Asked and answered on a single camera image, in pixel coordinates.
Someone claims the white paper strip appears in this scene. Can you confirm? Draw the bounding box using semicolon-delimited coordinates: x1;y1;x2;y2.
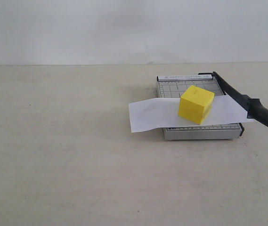
129;95;255;133

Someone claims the yellow foam cube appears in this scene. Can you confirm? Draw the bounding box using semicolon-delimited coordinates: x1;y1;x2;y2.
178;85;215;125

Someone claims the black cutter blade arm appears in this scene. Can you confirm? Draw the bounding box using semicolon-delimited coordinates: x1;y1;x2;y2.
198;72;268;127

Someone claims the grey paper cutter base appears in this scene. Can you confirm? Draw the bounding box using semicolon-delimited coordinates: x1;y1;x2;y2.
157;73;244;140

